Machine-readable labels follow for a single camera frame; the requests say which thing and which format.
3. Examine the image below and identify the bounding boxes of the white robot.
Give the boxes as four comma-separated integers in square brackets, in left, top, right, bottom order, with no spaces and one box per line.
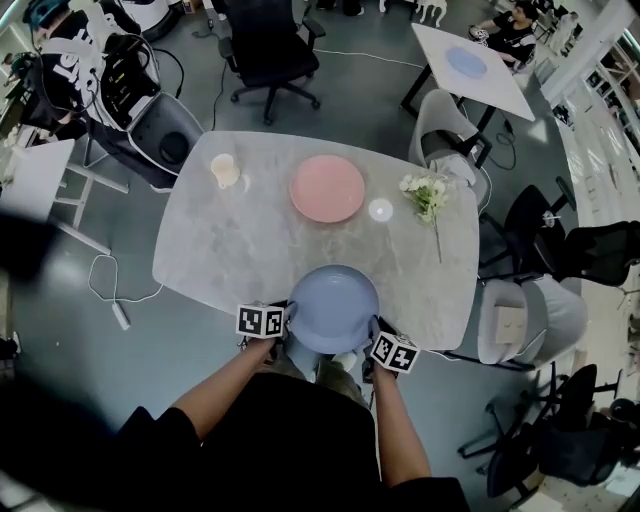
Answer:
[118,0,182,44]

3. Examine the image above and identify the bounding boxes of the white cloth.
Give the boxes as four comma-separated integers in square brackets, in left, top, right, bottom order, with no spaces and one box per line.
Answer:
[430,153,479,185]

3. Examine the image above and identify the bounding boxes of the cardboard box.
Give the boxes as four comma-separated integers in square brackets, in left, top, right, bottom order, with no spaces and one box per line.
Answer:
[492,303,527,345]

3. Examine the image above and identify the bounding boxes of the person's right forearm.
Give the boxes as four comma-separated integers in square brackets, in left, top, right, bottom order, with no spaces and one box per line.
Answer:
[372,367,434,487]

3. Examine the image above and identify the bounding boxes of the cream cup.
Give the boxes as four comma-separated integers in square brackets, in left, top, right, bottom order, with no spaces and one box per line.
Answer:
[209,152,242,191]

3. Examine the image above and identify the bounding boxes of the grey shell chair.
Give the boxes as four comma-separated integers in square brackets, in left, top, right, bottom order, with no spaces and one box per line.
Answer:
[408,88,495,204]
[476,273,590,370]

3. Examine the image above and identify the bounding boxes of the white storage racks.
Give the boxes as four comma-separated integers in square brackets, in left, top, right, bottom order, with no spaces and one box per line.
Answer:
[542,29,640,231]

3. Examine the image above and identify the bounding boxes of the person's black shirt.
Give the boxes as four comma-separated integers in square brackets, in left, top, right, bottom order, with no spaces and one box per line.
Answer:
[117,372,474,512]

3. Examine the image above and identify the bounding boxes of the blue plate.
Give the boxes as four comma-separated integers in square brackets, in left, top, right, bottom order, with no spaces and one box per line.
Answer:
[288,264,381,356]

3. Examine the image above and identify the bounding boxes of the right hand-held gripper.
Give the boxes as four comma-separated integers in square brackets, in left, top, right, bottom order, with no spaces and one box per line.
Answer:
[361,314,421,385]

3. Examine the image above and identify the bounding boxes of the person's left forearm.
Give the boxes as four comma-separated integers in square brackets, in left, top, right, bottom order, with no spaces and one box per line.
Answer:
[169,339,281,444]

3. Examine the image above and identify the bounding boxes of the pink plate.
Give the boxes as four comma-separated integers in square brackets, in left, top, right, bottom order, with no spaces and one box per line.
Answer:
[289,154,367,224]

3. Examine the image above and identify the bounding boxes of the white power strip with cable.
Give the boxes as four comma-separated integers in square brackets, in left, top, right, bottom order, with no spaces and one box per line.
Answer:
[87,253,166,332]

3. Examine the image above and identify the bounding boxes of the pale blue dish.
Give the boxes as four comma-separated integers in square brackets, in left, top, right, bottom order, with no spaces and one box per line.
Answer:
[445,44,490,81]

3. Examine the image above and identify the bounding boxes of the white flower bouquet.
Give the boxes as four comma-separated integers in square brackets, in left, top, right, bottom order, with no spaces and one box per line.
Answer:
[398,173,452,265]

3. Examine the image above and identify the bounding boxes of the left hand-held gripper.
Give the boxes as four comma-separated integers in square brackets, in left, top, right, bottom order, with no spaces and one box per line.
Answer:
[235,298,300,360]

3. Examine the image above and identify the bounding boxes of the black office chair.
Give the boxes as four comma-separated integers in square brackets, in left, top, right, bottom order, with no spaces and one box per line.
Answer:
[477,176,640,290]
[458,394,559,502]
[218,0,327,127]
[537,363,640,489]

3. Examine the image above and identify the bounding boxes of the white ornate table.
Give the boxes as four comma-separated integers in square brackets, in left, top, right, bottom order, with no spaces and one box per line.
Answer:
[378,0,447,30]

